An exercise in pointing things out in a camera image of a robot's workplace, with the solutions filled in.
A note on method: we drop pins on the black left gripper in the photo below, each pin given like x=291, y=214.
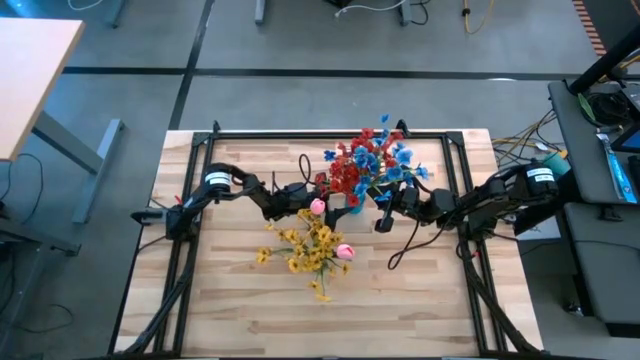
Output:
x=302, y=200

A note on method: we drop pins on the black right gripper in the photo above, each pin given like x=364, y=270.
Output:
x=420, y=205

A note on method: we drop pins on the pink artificial tulip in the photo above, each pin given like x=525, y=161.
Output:
x=345, y=251
x=317, y=206

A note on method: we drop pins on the blue glass vase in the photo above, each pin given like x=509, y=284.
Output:
x=361, y=206

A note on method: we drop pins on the red artificial flower bunch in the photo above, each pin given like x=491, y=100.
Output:
x=347, y=177
x=367, y=134

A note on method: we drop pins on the yellow artificial flower bunch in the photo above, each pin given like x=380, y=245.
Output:
x=262, y=256
x=324, y=234

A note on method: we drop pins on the blue artificial flower bunch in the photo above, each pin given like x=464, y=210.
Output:
x=395, y=172
x=383, y=119

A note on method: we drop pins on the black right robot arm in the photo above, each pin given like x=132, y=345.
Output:
x=480, y=202

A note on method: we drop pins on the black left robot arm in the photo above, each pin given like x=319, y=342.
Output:
x=260, y=192

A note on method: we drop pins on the black slanted beam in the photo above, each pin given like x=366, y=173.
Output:
x=530, y=220

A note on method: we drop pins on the white paper sheet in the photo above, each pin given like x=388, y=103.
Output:
x=547, y=231

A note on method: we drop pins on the teal cup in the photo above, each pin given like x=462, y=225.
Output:
x=559, y=162

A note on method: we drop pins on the grey desk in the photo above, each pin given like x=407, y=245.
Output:
x=585, y=150

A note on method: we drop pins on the grey side table leg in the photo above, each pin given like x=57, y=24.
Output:
x=99, y=170

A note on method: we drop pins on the dark tablet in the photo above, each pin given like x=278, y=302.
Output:
x=631, y=141

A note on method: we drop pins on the black diagonal pole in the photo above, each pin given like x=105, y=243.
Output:
x=607, y=62

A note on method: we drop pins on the dark grey desk foot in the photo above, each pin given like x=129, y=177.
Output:
x=30, y=237

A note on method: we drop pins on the wooden side table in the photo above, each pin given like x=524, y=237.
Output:
x=35, y=75

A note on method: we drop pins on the black metal table frame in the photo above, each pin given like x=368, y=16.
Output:
x=250, y=135

